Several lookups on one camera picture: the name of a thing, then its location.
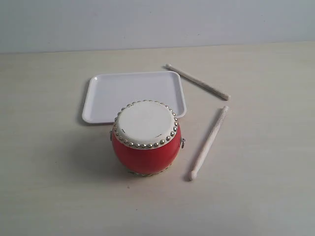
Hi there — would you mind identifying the wooden drumstick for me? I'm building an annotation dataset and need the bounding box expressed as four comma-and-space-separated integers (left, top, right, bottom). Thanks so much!
188, 106, 229, 181
164, 63, 231, 101

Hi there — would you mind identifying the red small drum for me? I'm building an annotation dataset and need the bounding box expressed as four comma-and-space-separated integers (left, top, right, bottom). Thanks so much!
111, 100, 185, 177

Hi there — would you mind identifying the white rectangular plastic tray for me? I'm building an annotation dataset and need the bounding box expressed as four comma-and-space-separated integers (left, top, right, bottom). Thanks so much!
82, 71, 187, 124

